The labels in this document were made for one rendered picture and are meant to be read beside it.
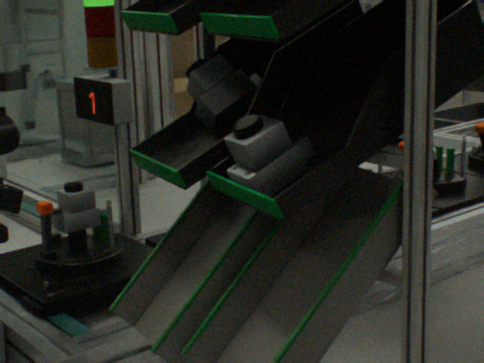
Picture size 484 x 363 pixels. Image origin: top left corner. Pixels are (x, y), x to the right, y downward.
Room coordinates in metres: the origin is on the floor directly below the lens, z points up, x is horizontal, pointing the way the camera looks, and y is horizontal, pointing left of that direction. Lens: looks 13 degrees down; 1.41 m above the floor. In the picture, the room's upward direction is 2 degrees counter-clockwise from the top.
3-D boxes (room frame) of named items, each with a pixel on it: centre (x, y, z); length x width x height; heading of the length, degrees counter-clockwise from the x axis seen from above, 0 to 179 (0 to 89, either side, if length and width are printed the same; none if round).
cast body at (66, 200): (1.22, 0.19, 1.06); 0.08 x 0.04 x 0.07; 127
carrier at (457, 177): (1.57, -0.46, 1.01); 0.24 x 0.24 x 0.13; 36
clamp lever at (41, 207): (1.18, 0.24, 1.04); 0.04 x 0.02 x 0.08; 126
